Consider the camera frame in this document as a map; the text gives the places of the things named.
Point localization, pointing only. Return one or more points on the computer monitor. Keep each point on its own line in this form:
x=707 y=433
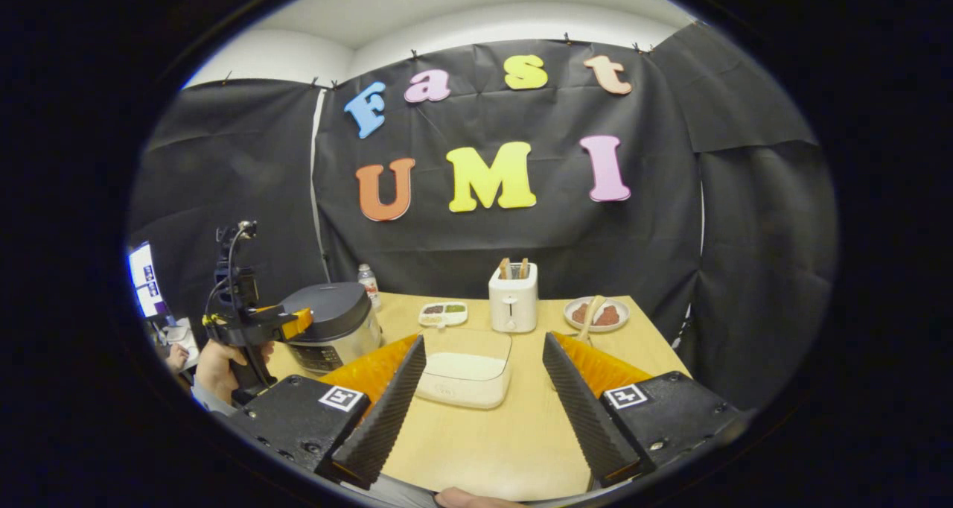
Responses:
x=145 y=281

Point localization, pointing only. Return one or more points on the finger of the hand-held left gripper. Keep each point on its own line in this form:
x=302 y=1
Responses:
x=253 y=328

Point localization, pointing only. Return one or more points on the clear plastic container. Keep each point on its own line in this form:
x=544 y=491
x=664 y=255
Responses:
x=461 y=340

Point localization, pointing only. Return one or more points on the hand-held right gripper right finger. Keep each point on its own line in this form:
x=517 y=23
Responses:
x=588 y=418

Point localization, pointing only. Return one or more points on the brown meat piece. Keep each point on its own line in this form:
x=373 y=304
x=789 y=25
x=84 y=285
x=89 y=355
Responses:
x=609 y=316
x=581 y=314

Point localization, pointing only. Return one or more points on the black backdrop cloth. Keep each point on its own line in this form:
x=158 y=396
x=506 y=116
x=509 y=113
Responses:
x=521 y=255

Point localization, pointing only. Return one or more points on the black and silver rice cooker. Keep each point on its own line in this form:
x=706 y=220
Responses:
x=335 y=314

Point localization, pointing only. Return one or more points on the wooden spoon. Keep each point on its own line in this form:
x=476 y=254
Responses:
x=592 y=318

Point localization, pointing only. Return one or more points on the white divided condiment dish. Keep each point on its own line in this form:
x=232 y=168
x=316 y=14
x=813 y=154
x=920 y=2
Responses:
x=443 y=316

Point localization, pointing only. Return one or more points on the white round plate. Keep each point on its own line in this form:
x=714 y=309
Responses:
x=625 y=314

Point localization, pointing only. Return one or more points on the white toaster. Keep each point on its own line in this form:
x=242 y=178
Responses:
x=514 y=299

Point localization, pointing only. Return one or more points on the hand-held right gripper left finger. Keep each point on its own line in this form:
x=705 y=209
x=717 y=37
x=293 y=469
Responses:
x=387 y=418

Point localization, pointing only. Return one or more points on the small clear bottle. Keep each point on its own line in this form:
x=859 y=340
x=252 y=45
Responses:
x=368 y=288

